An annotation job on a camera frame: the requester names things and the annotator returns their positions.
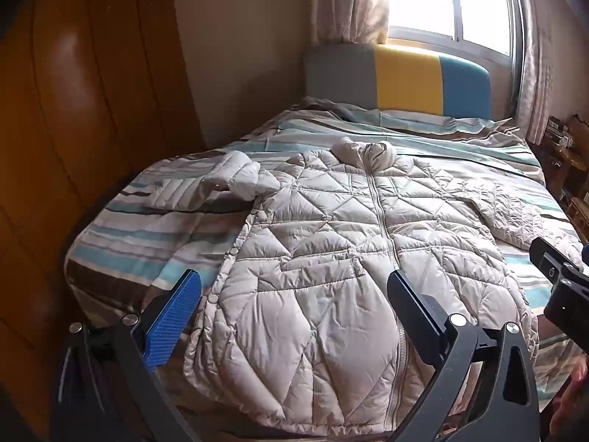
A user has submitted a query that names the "beige patterned curtain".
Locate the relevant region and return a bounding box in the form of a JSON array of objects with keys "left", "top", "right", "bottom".
[
  {"left": 309, "top": 0, "right": 390, "bottom": 48},
  {"left": 513, "top": 0, "right": 589, "bottom": 145}
]

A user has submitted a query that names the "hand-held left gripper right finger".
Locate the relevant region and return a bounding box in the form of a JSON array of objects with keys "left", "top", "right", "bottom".
[{"left": 387, "top": 269, "right": 541, "bottom": 442}]

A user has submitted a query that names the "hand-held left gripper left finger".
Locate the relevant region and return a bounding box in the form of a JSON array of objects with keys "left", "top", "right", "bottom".
[{"left": 53, "top": 268, "right": 203, "bottom": 442}]

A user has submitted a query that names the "striped pillow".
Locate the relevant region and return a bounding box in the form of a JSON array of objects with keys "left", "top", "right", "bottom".
[{"left": 380, "top": 109, "right": 498, "bottom": 130}]

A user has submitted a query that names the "wooden wardrobe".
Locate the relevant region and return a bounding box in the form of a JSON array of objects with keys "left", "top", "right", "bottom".
[{"left": 0, "top": 0, "right": 208, "bottom": 442}]

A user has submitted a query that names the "window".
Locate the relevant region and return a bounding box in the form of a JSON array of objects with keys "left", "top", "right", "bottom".
[{"left": 387, "top": 0, "right": 525, "bottom": 63}]

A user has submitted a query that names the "cluttered wooden shelf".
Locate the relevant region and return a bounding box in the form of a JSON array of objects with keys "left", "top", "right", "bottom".
[{"left": 529, "top": 110, "right": 589, "bottom": 245}]

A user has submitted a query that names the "beige quilted down jacket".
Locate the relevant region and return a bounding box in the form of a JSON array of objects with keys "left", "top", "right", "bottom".
[{"left": 149, "top": 137, "right": 583, "bottom": 438}]

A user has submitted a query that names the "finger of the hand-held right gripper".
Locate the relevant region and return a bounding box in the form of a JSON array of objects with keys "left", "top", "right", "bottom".
[{"left": 528, "top": 237, "right": 581, "bottom": 288}]

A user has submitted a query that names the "person's right hand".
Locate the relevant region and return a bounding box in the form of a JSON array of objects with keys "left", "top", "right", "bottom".
[{"left": 550, "top": 368, "right": 589, "bottom": 442}]

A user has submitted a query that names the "grey yellow blue headboard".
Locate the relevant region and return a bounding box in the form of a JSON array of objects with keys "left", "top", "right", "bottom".
[{"left": 301, "top": 43, "right": 493, "bottom": 118}]

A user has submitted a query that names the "striped bed duvet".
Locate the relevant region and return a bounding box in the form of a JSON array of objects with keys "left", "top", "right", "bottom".
[{"left": 63, "top": 96, "right": 587, "bottom": 431}]

